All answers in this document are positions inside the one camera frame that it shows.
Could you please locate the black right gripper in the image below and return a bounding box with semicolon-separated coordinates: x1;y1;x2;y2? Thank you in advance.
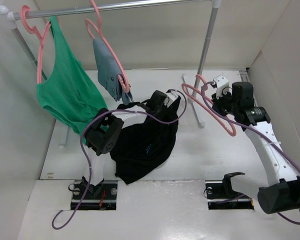
211;88;240;118

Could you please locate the blue denim garment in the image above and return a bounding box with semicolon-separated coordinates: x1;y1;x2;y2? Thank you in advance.
92;37;133;105

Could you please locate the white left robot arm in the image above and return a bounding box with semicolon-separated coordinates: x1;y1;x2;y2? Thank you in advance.
84;90;181;185

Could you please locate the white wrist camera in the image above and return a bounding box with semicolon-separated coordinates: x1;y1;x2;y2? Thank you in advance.
212;74;230;100
163;90;179;108

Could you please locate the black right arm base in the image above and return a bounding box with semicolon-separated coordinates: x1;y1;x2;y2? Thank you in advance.
203;172;254;210

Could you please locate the pink hanger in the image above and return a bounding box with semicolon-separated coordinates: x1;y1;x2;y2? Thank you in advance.
181;74;237;137
84;0;130;93
19;5;61;85

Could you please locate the green tank top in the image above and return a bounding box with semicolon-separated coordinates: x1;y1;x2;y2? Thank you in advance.
36;16;108;135

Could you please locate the aluminium rail right side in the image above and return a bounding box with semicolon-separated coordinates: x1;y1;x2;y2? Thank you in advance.
238;70;250;83

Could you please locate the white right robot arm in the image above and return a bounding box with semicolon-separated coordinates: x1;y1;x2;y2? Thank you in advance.
212;80;300;214

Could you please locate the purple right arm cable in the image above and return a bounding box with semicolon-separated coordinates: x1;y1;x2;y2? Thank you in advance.
201;81;300;226

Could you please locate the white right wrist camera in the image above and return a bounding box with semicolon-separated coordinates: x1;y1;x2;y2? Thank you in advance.
212;74;230;100

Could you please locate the silver clothes rack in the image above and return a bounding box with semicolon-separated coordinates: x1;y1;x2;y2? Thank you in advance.
0;0;223;130

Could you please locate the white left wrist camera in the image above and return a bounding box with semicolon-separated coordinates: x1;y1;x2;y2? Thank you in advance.
163;90;179;108

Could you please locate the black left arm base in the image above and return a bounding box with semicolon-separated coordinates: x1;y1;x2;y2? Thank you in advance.
68;177;118;211

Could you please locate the black t shirt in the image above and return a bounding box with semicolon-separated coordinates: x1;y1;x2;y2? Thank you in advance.
110;114;179;185

